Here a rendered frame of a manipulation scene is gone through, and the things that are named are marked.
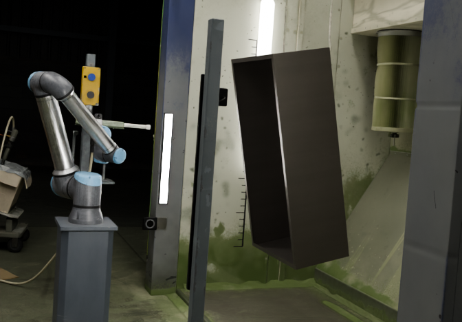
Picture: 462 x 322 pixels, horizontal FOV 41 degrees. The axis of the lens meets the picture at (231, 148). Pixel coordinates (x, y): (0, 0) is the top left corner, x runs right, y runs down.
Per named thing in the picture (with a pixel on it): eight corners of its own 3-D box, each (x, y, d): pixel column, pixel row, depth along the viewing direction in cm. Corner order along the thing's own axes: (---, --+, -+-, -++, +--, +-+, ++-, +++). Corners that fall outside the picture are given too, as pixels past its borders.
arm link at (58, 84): (62, 67, 322) (131, 154, 361) (49, 67, 330) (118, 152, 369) (48, 81, 316) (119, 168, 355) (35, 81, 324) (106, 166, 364)
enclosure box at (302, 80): (300, 234, 411) (280, 53, 394) (349, 256, 355) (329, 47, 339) (252, 245, 398) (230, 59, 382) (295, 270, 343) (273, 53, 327)
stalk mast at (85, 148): (80, 287, 436) (94, 55, 428) (82, 289, 431) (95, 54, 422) (72, 287, 434) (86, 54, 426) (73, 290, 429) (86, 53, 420)
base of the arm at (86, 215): (70, 224, 331) (71, 206, 330) (66, 218, 349) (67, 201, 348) (105, 224, 338) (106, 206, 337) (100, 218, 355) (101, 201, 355)
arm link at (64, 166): (69, 204, 346) (35, 75, 323) (52, 200, 357) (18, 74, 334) (91, 194, 356) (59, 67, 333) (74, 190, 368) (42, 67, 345)
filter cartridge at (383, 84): (427, 147, 455) (435, 34, 450) (406, 148, 427) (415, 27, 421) (381, 143, 478) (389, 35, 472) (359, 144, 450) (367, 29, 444)
